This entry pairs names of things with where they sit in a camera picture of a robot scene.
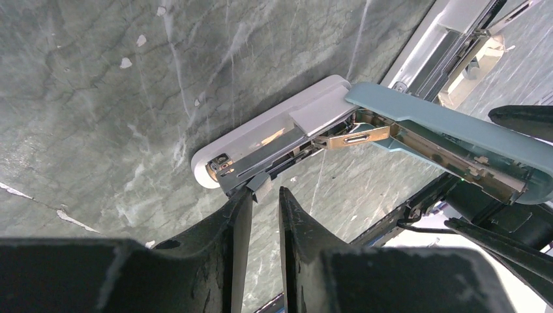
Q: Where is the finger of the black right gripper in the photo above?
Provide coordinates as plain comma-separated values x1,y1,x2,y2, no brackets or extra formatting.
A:
488,105,552,143
445,218,552,303

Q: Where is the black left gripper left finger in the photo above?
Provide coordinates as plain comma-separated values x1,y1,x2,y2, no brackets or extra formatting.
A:
1,188,253,312

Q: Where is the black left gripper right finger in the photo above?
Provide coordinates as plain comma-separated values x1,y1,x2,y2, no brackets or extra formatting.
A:
278,187,513,312

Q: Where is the small metal staple strip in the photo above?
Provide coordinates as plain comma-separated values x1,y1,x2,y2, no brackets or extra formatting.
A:
246,171,272,203

